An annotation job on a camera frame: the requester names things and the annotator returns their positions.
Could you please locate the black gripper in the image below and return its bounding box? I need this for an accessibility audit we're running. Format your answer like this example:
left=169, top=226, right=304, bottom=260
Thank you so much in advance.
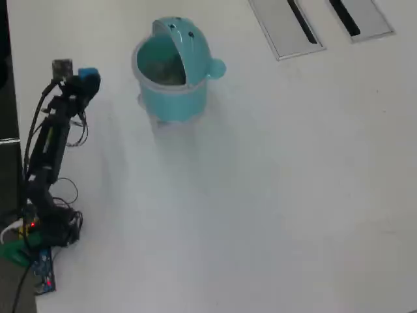
left=48, top=74, right=102, bottom=119

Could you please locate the teal whale-shaped bin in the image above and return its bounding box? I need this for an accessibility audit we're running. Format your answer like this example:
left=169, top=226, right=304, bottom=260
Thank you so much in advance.
left=131, top=16, right=227, bottom=124

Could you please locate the green table clamp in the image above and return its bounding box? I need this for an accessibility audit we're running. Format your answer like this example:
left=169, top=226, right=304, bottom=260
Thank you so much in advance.
left=0, top=231, right=42, bottom=268

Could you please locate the blue controller circuit board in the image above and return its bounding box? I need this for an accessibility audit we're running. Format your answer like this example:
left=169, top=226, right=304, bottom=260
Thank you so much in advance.
left=31, top=249, right=57, bottom=296

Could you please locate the white usb cable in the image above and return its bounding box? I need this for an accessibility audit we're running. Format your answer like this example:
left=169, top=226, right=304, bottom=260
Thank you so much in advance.
left=0, top=221, right=25, bottom=245

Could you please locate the silver cable tray cover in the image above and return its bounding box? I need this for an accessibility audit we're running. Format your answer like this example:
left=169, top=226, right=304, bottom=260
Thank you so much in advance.
left=248, top=0, right=327, bottom=62
left=325, top=0, right=395, bottom=44

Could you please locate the black power cable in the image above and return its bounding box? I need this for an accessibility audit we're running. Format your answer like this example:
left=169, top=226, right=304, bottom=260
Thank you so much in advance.
left=11, top=260, right=35, bottom=313

